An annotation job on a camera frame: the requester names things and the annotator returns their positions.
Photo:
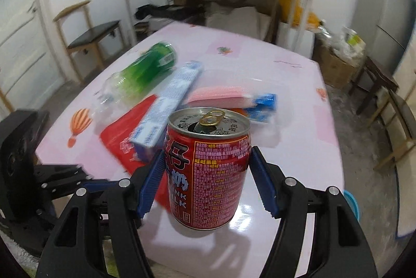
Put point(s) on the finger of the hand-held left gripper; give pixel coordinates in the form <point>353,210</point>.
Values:
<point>96,186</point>
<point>58,174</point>

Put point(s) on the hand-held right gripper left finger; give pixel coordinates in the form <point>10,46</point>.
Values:
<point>152,183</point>

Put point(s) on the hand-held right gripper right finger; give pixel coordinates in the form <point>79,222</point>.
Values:
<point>263,180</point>

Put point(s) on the red drink can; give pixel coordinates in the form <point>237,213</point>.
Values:
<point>211,174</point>

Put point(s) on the red snack bag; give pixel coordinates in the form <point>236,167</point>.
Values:
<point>123,131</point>

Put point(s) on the blue plastic wastebasket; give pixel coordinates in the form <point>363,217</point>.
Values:
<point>353,203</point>

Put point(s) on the blue wrapper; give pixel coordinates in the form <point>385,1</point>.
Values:
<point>263,107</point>

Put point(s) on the blue and white toothpaste box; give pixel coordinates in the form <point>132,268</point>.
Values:
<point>169,99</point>

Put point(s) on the pink packet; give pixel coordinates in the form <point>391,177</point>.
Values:
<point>217,94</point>

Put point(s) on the white door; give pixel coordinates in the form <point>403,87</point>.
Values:
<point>22,47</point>

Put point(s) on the green plastic bottle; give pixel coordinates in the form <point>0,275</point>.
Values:
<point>143,69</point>

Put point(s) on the cardboard box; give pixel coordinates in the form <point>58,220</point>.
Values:
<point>334,66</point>

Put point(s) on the wooden chair with dark seat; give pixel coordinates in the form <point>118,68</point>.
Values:
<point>94,34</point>

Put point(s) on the wooden chair with curved back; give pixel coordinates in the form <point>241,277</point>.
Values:
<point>399,112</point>

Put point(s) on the pile of clear plastic bags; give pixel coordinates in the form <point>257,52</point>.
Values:
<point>331,39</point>

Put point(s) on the dark wooden stool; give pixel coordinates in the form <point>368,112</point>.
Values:
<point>377,69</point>

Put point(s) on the white and green printed bag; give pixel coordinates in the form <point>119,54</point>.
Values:
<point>354,39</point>

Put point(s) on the yellow plastic bag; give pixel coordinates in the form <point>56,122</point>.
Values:
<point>289,11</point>

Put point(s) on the dark cloth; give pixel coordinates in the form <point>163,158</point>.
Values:
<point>152,11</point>

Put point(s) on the cream mattress with blue edge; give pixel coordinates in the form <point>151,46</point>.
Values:
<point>407,79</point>

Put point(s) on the grey refrigerator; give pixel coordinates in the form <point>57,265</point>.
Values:
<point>380,4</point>

